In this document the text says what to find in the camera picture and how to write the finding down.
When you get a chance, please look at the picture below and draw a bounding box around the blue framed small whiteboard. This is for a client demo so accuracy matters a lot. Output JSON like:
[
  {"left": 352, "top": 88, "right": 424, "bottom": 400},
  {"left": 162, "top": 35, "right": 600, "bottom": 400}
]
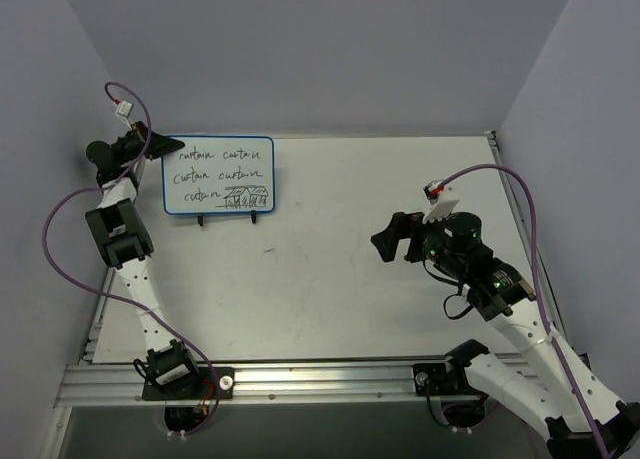
[{"left": 161, "top": 134, "right": 276, "bottom": 216}]

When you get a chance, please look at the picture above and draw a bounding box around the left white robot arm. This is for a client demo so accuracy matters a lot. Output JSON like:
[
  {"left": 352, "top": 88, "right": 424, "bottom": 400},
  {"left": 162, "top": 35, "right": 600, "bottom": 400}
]
[{"left": 85, "top": 121, "right": 202, "bottom": 399}]

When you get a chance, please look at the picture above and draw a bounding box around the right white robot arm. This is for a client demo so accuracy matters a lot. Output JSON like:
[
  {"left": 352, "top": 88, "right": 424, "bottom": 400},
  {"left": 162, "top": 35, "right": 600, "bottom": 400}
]
[{"left": 371, "top": 212, "right": 639, "bottom": 458}]

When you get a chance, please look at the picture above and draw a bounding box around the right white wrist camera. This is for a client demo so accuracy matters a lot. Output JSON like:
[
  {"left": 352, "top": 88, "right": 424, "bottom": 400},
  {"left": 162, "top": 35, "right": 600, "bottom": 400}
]
[{"left": 422, "top": 181, "right": 460, "bottom": 224}]

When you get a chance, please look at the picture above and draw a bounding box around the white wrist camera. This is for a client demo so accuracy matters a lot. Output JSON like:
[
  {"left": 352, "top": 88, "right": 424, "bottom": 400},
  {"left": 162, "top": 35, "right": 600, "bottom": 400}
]
[
  {"left": 422, "top": 181, "right": 460, "bottom": 224},
  {"left": 114, "top": 100, "right": 134, "bottom": 124}
]

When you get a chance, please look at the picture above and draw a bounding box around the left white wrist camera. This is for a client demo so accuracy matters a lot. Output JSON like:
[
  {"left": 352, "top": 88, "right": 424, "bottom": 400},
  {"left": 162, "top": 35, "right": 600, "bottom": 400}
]
[{"left": 114, "top": 100, "right": 134, "bottom": 124}]

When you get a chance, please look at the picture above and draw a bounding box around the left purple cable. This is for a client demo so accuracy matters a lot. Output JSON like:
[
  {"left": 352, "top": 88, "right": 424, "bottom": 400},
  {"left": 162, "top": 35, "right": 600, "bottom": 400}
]
[{"left": 42, "top": 81, "right": 221, "bottom": 433}]

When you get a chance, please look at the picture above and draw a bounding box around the black wire whiteboard stand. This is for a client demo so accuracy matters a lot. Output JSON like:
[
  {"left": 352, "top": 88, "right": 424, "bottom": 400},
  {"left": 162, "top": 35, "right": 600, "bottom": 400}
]
[{"left": 196, "top": 211, "right": 258, "bottom": 227}]

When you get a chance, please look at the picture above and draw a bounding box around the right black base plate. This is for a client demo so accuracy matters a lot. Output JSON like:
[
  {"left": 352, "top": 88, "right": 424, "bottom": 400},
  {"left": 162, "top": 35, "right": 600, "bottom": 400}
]
[{"left": 412, "top": 361, "right": 485, "bottom": 397}]

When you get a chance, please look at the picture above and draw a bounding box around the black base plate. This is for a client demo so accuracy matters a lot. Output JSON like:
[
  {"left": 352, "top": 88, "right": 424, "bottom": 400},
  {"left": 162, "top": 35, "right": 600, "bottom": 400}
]
[
  {"left": 412, "top": 361, "right": 485, "bottom": 397},
  {"left": 142, "top": 366, "right": 235, "bottom": 401}
]

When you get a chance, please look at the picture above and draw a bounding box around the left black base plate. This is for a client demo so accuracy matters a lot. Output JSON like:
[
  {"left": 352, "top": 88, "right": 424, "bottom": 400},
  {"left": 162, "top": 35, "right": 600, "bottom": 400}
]
[{"left": 142, "top": 366, "right": 235, "bottom": 401}]

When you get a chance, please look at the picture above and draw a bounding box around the aluminium front rail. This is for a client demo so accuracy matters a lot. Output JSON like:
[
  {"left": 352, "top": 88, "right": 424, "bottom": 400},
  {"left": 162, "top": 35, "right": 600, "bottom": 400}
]
[{"left": 54, "top": 356, "right": 444, "bottom": 407}]

